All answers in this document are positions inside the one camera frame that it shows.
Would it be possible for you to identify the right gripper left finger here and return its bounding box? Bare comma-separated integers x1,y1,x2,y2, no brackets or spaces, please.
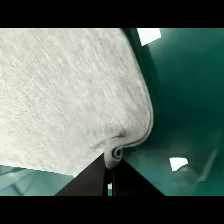
55,153,108,197

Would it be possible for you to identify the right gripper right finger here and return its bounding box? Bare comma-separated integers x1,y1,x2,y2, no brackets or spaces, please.
111,158,165,197

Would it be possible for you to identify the grey garment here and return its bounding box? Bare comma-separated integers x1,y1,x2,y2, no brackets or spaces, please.
0,28,155,177

